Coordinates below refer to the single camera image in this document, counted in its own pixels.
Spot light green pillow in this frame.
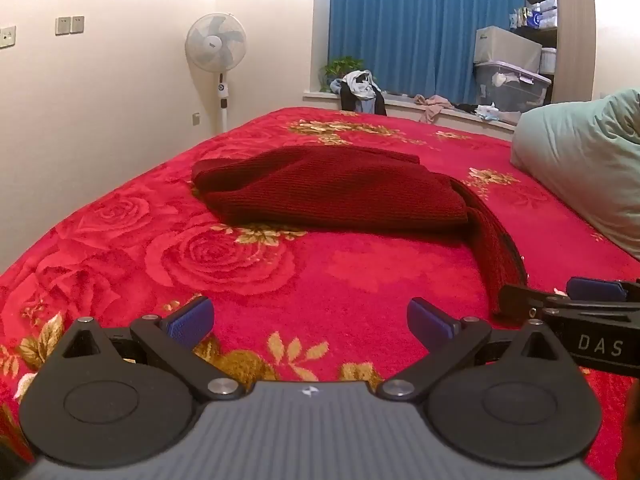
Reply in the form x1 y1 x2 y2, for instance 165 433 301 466
509 88 640 262

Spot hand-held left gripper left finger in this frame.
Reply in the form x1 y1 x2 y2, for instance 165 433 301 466
58 295 241 401

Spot white pedestal fan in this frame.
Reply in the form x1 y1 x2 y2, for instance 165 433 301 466
184 12 248 136

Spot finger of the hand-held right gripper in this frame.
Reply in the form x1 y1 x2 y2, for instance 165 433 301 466
499 283 569 320
566 276 640 305

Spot grey box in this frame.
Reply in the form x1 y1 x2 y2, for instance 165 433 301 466
473 25 544 74

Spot white windowsill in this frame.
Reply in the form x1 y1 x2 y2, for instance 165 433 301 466
302 90 522 134

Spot green potted plant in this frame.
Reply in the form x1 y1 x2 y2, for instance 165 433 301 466
320 56 366 92

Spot clothes pile on sill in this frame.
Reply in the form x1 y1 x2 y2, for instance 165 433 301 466
330 69 389 117

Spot clear plastic storage box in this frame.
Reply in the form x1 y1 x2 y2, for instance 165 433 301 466
474 61 553 114

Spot wooden shelf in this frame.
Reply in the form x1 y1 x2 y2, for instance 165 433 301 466
510 0 599 104

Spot pink cloth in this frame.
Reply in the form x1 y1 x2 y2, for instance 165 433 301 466
413 93 454 124

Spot blue curtain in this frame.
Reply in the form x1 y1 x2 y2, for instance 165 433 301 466
327 0 527 106

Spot red floral blanket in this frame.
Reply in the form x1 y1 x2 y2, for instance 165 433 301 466
0 106 640 480

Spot blue and white packages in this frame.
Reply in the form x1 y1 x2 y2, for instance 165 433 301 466
510 0 559 29

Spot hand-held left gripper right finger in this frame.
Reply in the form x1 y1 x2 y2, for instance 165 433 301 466
377 297 574 401

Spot dark red knitted sweater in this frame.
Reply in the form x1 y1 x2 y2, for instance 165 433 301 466
191 145 529 316

